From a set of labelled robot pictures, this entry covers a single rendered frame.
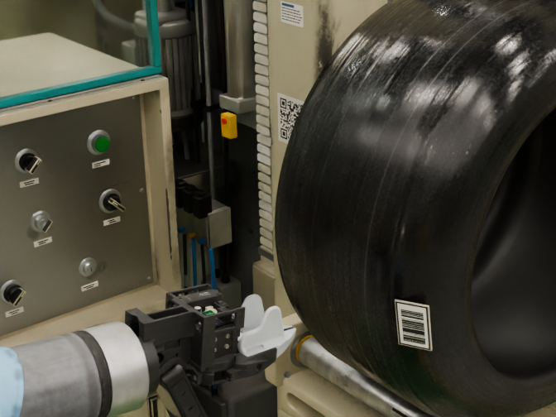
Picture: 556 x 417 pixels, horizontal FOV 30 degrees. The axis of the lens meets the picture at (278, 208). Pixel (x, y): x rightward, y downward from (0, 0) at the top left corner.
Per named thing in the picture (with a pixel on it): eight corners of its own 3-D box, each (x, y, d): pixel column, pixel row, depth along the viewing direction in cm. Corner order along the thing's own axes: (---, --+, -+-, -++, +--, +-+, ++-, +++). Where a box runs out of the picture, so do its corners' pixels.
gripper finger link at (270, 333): (314, 301, 113) (246, 319, 108) (310, 350, 115) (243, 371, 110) (296, 291, 116) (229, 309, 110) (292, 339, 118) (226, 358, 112)
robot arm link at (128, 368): (111, 436, 99) (64, 393, 106) (155, 422, 102) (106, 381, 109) (113, 352, 96) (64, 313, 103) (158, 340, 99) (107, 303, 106)
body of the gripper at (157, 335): (252, 307, 107) (152, 333, 99) (247, 381, 110) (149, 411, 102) (210, 280, 112) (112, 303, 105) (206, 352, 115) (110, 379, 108)
